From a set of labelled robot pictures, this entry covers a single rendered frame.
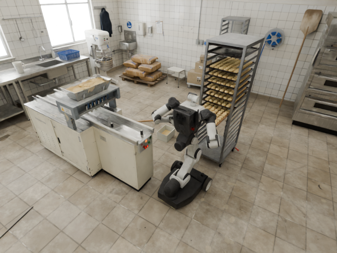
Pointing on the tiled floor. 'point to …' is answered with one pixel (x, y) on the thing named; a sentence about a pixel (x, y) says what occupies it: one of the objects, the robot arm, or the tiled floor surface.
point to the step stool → (177, 74)
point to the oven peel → (315, 16)
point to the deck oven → (320, 85)
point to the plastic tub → (165, 133)
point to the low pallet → (142, 80)
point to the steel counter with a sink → (44, 63)
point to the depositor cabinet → (67, 135)
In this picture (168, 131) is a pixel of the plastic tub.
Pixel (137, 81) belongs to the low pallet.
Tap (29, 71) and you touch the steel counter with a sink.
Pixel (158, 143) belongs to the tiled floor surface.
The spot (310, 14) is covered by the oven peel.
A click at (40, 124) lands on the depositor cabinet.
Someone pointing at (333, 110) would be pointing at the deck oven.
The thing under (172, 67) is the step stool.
